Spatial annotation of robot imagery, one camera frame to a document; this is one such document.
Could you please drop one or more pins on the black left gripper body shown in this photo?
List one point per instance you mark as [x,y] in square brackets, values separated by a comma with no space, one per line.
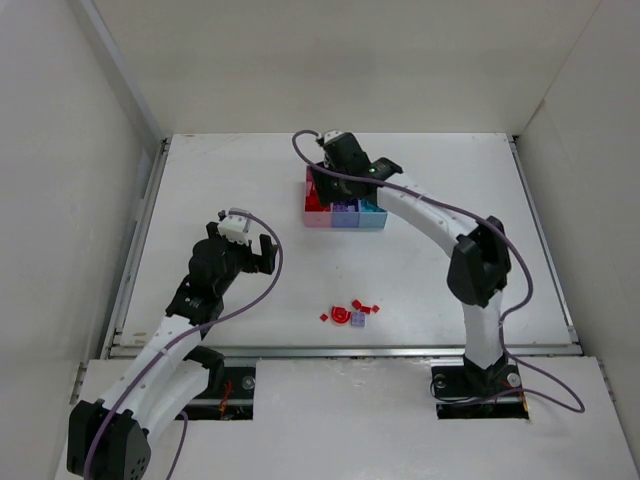
[255,256]

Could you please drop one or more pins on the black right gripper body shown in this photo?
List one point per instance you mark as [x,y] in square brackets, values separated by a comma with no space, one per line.
[327,182]

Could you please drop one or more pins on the purple square lego brick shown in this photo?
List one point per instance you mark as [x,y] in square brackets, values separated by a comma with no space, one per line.
[346,206]

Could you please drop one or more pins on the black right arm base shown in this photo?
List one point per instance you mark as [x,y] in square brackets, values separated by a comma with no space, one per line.
[464,394]

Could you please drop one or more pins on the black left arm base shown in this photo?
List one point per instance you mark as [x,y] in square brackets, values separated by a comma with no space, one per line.
[231,400]

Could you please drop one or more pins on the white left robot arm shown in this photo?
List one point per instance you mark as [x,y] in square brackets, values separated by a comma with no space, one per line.
[113,436]

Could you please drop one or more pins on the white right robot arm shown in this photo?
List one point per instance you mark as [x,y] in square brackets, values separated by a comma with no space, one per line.
[478,259]

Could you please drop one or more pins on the red lego in pink bin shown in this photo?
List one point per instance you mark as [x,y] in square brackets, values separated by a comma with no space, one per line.
[312,202]

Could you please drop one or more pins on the three-compartment colour sorting tray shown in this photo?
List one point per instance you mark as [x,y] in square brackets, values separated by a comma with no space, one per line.
[350,214]

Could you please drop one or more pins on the red round horseshoe lego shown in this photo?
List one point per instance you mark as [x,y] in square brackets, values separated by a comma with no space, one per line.
[340,315]

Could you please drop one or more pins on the lilac square lego plate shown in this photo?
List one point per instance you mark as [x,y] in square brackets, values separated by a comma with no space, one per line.
[358,319]

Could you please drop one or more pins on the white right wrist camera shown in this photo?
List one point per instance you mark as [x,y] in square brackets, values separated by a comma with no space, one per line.
[329,136]

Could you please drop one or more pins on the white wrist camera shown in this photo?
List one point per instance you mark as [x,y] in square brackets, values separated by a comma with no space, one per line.
[329,136]
[234,226]

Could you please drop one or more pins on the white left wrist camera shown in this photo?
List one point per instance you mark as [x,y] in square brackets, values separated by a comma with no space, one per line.
[234,226]

